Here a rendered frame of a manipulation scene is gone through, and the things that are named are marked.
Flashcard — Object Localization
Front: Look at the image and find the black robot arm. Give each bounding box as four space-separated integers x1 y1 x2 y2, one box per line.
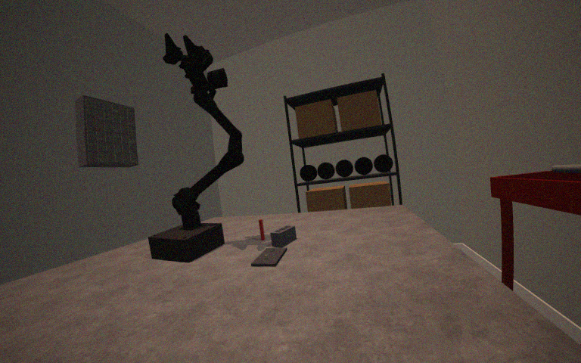
172 68 244 231

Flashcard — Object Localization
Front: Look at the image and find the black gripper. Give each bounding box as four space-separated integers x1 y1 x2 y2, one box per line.
163 33 213 82

